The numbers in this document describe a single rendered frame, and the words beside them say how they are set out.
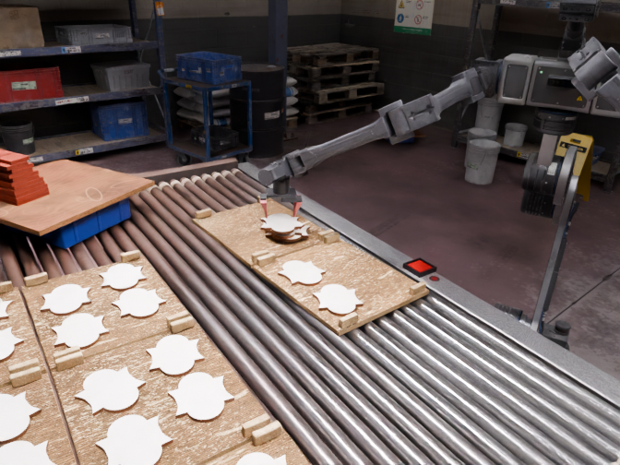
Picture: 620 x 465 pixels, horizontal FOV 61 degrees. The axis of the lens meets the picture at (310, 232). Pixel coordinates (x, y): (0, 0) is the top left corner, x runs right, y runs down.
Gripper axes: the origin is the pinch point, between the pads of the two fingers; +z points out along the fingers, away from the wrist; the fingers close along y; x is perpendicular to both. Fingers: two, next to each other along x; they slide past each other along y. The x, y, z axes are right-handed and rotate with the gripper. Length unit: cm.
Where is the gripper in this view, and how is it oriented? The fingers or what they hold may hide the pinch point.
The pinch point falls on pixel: (280, 215)
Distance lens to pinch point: 183.8
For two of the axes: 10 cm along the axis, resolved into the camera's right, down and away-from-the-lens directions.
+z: -0.5, 8.9, 4.5
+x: -1.4, -4.6, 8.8
